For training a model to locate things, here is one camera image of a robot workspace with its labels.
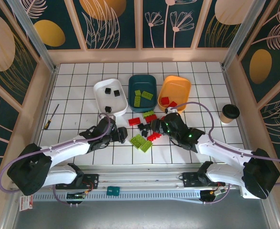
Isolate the white plastic container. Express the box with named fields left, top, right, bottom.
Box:
left=93, top=78, right=128, bottom=117

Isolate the orange plastic container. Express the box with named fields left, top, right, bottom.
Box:
left=157, top=75, right=192, bottom=113

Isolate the teal plastic container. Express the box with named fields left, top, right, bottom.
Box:
left=128, top=74, right=157, bottom=113

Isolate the paper coffee cup black lid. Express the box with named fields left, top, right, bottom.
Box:
left=219, top=104, right=240, bottom=125

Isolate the small teal tag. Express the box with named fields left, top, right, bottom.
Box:
left=106, top=186, right=120, bottom=197

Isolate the red and white small box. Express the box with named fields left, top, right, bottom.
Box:
left=19, top=195, right=33, bottom=212

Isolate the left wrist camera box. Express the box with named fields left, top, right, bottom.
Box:
left=98, top=118, right=118, bottom=135

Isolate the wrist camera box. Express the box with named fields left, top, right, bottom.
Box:
left=168, top=113, right=187, bottom=131
left=98, top=118, right=118, bottom=135

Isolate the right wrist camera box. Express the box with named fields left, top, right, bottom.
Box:
left=168, top=113, right=187, bottom=131

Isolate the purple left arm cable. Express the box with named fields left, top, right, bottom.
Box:
left=0, top=116, right=112, bottom=193

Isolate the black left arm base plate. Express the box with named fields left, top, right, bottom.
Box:
left=55, top=173, right=100, bottom=190

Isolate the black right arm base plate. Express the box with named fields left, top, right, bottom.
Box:
left=182, top=172, right=226, bottom=189

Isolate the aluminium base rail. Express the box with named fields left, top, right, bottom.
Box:
left=10, top=164, right=245, bottom=192

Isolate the yellow black handle screwdriver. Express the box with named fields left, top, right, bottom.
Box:
left=43, top=104, right=60, bottom=130

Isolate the grey slotted cable duct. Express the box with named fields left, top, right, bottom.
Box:
left=32, top=190, right=202, bottom=202

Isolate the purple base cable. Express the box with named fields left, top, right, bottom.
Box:
left=52, top=186, right=88, bottom=207
left=201, top=184, right=232, bottom=205

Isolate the wall panel with pink flowers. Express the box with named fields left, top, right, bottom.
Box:
left=141, top=0, right=197, bottom=50

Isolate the wall panel circle and leaf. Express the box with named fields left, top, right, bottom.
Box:
left=72, top=0, right=138, bottom=51

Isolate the wall panel with yellow lines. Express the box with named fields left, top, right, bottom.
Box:
left=196, top=0, right=245, bottom=49

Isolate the aluminium corner post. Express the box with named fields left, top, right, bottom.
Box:
left=7, top=0, right=59, bottom=73
left=221, top=0, right=261, bottom=70

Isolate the wall panel with orange oval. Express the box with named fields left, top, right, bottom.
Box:
left=18, top=0, right=83, bottom=51

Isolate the wall panel oval and fern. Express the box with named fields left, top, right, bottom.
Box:
left=236, top=0, right=280, bottom=104

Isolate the wall panel large cream circle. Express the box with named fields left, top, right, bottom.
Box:
left=0, top=9, right=40, bottom=106

